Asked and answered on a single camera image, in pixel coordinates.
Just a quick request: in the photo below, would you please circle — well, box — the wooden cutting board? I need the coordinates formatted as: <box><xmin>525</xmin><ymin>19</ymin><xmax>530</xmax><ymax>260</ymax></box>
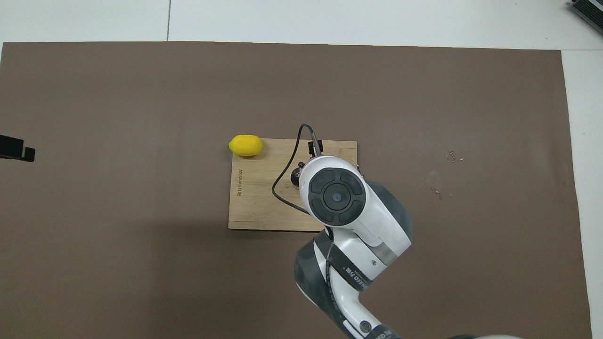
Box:
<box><xmin>228</xmin><ymin>139</ymin><xmax>359</xmax><ymax>233</ymax></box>

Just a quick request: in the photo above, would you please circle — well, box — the yellow lemon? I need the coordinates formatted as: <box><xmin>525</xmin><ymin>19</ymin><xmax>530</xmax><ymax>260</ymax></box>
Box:
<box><xmin>228</xmin><ymin>135</ymin><xmax>263</xmax><ymax>157</ymax></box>

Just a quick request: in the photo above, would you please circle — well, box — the brown paper table mat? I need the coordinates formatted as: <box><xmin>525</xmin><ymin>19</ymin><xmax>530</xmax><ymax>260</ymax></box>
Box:
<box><xmin>0</xmin><ymin>41</ymin><xmax>593</xmax><ymax>339</ymax></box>

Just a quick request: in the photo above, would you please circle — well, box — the grey ribbed device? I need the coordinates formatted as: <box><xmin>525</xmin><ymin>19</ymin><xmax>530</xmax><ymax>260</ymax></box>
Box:
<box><xmin>568</xmin><ymin>0</ymin><xmax>603</xmax><ymax>34</ymax></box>

